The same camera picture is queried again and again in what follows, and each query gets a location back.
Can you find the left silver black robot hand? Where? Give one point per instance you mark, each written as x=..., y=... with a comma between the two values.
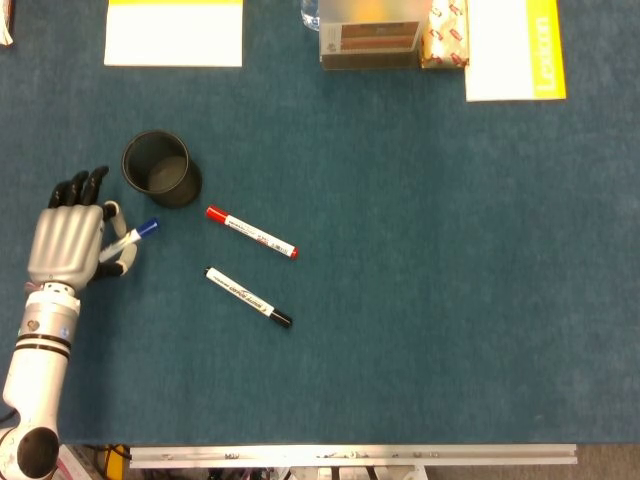
x=65, y=245

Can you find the blue capped whiteboard marker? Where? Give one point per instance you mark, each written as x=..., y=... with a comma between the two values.
x=146, y=228

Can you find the black capped whiteboard marker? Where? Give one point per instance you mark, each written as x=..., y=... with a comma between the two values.
x=240, y=295

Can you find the red capped whiteboard marker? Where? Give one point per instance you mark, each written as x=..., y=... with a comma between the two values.
x=250, y=232

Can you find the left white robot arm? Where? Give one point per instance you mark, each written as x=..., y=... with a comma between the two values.
x=40, y=360

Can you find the black cylindrical pen cup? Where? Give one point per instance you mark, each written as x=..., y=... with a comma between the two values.
x=175, y=192

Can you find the pink printed package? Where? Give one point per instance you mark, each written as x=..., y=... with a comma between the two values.
x=80, y=465

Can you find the yellow block under table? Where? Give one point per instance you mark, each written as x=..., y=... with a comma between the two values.
x=116, y=465

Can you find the white notebook with yellow band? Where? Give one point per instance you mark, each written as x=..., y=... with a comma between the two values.
x=172, y=40

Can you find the blue felt table mat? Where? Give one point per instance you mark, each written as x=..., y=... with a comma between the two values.
x=400, y=250

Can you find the clear plastic water bottle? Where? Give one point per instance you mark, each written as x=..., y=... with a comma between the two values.
x=310, y=15

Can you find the gold red printed snack pack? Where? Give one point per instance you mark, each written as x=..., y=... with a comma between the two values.
x=445, y=35

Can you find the white yellow Lexicon book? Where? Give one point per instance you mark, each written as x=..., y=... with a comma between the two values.
x=500, y=50

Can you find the aluminium profile rail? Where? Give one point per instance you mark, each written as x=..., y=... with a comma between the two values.
x=350, y=456

